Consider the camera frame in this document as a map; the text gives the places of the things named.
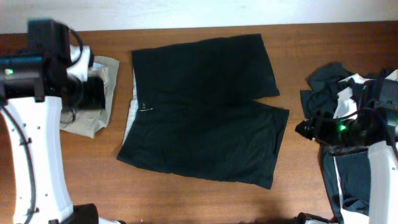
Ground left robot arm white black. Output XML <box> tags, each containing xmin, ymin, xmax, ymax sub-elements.
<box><xmin>1</xmin><ymin>19</ymin><xmax>118</xmax><ymax>223</ymax></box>

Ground black shorts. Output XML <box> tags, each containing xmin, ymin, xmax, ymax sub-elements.
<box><xmin>117</xmin><ymin>34</ymin><xmax>289</xmax><ymax>189</ymax></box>

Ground folded beige khaki shorts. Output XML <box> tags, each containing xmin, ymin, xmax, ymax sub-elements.
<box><xmin>60</xmin><ymin>56</ymin><xmax>119</xmax><ymax>138</ymax></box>

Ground black t-shirt with white logo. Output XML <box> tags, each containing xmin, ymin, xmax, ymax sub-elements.
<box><xmin>300</xmin><ymin>62</ymin><xmax>397</xmax><ymax>119</ymax></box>

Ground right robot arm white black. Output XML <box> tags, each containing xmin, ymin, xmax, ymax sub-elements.
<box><xmin>295</xmin><ymin>78</ymin><xmax>397</xmax><ymax>223</ymax></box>

